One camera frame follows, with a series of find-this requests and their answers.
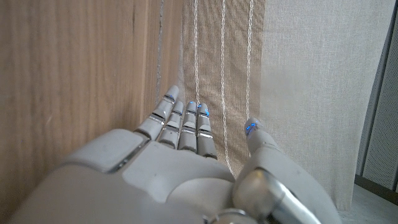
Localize grey tape strip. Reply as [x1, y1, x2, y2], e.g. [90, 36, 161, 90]
[154, 0, 165, 103]

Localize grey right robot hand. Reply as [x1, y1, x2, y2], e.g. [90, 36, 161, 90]
[6, 85, 343, 224]

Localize beige striped fabric backdrop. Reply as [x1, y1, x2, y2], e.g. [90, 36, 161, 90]
[179, 0, 396, 212]

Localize grey perforated panel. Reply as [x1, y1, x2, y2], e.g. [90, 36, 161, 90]
[355, 0, 398, 206]

